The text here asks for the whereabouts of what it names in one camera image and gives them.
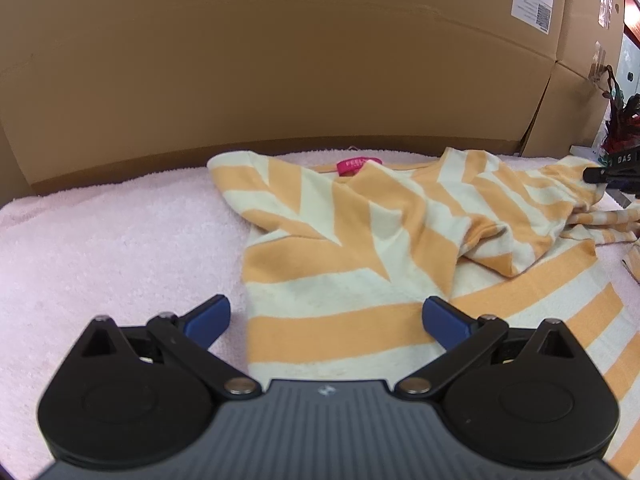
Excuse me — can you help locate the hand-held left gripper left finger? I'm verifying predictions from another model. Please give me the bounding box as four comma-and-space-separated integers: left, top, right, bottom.
80, 294, 261, 401

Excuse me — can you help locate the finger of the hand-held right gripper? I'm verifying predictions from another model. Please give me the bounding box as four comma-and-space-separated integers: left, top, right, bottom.
582, 166, 640, 192

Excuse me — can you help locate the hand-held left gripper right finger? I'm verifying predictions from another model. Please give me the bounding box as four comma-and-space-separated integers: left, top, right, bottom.
395, 296, 583, 401

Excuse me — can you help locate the orange white striped shirt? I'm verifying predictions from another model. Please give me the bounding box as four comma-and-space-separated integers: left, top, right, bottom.
206, 147, 640, 476

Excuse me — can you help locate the red leafed potted plant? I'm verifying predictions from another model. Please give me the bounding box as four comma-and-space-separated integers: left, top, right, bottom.
597, 62, 640, 157

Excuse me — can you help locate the white side table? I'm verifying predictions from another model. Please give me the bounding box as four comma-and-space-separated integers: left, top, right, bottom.
569, 144, 640, 212

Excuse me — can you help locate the cardboard box with taped flaps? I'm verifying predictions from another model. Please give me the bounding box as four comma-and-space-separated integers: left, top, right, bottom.
520, 0, 627, 159

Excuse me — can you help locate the brown tape patch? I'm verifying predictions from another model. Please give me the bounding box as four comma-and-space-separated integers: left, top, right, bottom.
590, 42, 607, 82

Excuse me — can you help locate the pink terry towel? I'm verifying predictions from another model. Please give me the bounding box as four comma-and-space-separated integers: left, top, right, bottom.
0, 147, 640, 480

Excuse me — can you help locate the white label with square codes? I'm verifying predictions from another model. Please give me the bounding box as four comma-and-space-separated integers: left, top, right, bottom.
510, 0, 553, 34

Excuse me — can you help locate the large labelled cardboard box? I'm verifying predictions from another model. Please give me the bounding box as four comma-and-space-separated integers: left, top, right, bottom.
0, 0, 572, 197

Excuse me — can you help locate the white wall panel with knob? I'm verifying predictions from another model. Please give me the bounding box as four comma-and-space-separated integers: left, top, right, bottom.
617, 35, 640, 98

